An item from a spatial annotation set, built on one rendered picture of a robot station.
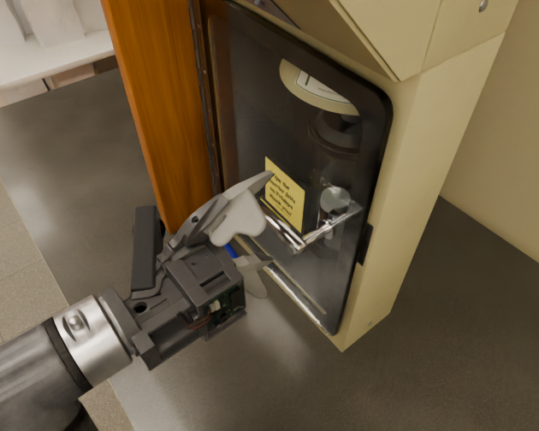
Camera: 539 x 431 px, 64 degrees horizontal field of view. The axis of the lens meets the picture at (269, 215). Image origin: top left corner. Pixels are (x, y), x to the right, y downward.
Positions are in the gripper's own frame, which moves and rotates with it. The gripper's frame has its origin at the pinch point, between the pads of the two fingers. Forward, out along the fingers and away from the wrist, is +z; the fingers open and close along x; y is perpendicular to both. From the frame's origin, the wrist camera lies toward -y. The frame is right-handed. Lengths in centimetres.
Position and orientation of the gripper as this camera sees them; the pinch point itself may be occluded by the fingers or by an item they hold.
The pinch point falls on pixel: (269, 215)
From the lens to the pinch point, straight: 50.5
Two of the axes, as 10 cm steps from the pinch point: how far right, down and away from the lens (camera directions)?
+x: 0.0, -6.7, -7.4
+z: 7.9, -4.6, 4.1
